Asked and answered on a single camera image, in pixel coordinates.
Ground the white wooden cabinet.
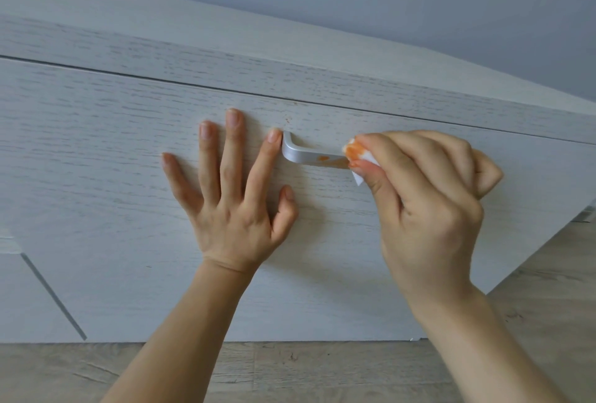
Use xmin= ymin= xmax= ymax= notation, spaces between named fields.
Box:
xmin=0 ymin=0 xmax=596 ymax=344

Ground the person's right forearm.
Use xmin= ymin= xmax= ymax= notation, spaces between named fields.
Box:
xmin=410 ymin=284 xmax=571 ymax=403

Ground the person's right hand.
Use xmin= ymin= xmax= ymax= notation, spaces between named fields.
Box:
xmin=348 ymin=129 xmax=504 ymax=320

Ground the person's left forearm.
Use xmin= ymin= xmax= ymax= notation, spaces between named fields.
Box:
xmin=100 ymin=258 xmax=260 ymax=403

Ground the silver metal drawer handle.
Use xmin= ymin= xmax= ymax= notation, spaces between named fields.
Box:
xmin=282 ymin=130 xmax=351 ymax=171

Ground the white wooden drawer front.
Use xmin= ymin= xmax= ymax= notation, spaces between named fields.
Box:
xmin=0 ymin=57 xmax=596 ymax=344

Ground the white wipe with orange stain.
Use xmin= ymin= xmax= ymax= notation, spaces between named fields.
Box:
xmin=342 ymin=137 xmax=382 ymax=186

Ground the person's left hand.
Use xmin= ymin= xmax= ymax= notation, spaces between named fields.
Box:
xmin=160 ymin=109 xmax=299 ymax=274

